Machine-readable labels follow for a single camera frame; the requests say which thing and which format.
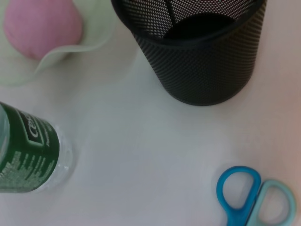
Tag blue handled scissors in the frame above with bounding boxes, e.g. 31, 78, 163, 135
216, 165, 297, 226

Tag translucent green fruit plate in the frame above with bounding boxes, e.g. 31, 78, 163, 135
0, 0, 118, 87

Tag black mesh pen holder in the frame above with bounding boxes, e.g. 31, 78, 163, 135
110, 0, 268, 106

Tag green label water bottle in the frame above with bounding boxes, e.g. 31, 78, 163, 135
0, 101, 76, 195

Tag pink peach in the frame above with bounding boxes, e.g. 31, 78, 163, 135
3, 0, 83, 61

